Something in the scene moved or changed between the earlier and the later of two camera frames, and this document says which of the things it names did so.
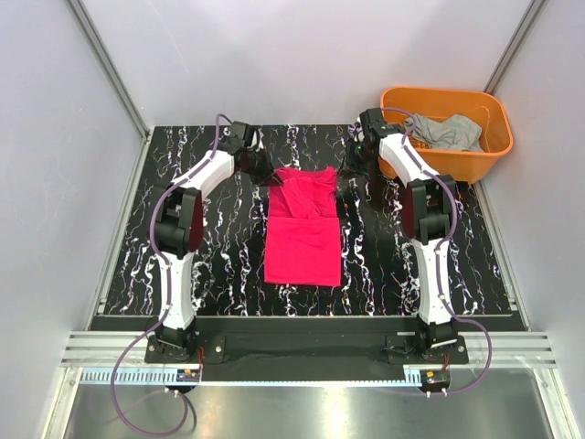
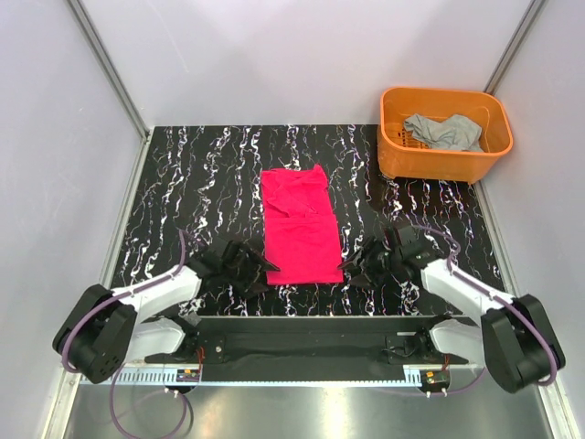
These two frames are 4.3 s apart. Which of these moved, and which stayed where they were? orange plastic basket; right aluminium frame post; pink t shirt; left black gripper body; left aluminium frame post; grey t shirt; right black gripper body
Moved: right black gripper body; left black gripper body
Stayed: left aluminium frame post; pink t shirt; right aluminium frame post; orange plastic basket; grey t shirt
